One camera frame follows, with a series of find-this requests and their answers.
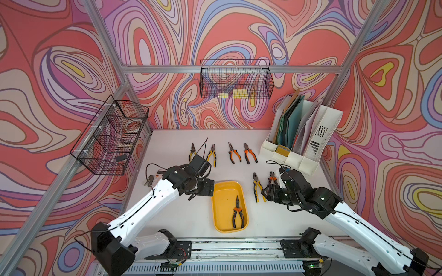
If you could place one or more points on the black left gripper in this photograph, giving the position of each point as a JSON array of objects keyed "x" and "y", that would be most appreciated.
[{"x": 208, "y": 189}]

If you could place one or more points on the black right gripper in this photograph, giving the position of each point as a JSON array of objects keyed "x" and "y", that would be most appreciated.
[{"x": 273, "y": 194}]

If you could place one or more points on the yellow black combination pliers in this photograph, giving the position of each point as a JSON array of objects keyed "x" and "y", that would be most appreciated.
[{"x": 257, "y": 187}]

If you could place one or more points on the orange black diagonal cutters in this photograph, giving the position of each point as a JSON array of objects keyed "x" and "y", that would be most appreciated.
[{"x": 272, "y": 177}]

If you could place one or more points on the small yellow black pliers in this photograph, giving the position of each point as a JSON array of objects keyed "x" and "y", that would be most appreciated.
[{"x": 192, "y": 152}]

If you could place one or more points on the yellow black long-nose pliers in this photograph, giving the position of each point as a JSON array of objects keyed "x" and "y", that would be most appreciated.
[{"x": 212, "y": 154}]

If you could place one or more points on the yellow plastic storage box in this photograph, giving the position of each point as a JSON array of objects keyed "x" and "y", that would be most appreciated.
[{"x": 223, "y": 203}]

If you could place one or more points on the orange black small pliers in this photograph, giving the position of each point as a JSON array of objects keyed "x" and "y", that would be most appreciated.
[{"x": 238, "y": 211}]

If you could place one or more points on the orange black combination pliers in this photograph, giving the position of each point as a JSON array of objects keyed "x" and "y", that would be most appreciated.
[{"x": 248, "y": 152}]

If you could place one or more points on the orange black needle-nose pliers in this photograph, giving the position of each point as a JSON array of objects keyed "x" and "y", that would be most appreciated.
[{"x": 233, "y": 152}]

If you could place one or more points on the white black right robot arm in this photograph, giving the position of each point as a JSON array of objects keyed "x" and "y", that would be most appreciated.
[{"x": 379, "y": 255}]

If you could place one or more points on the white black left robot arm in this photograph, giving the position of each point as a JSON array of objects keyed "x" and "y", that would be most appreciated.
[{"x": 116, "y": 245}]

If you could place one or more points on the white pocket calculator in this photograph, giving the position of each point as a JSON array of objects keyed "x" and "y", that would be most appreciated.
[{"x": 159, "y": 174}]

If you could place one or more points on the grey small clip object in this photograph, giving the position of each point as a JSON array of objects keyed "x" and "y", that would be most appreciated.
[{"x": 149, "y": 181}]

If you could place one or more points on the green file folder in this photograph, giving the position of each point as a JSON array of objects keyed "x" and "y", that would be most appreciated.
[{"x": 290, "y": 122}]

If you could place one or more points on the white desktop file organizer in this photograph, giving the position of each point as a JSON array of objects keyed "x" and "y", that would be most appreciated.
[{"x": 317, "y": 124}]

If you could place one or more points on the brown file folder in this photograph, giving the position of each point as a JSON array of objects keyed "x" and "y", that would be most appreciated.
[{"x": 291, "y": 100}]

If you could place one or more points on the yellow sticky note pad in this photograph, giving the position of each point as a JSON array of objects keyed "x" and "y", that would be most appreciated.
[{"x": 240, "y": 93}]

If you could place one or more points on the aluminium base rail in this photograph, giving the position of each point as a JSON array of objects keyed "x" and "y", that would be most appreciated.
[{"x": 258, "y": 257}]

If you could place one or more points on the black wire basket left wall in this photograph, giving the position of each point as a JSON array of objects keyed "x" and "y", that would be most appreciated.
[{"x": 106, "y": 146}]

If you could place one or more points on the black wire basket wall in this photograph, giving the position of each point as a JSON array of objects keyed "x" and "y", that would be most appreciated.
[
  {"x": 218, "y": 77},
  {"x": 106, "y": 146}
]

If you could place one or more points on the black wire basket back wall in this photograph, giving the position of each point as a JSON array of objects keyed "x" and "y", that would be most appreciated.
[{"x": 218, "y": 77}]

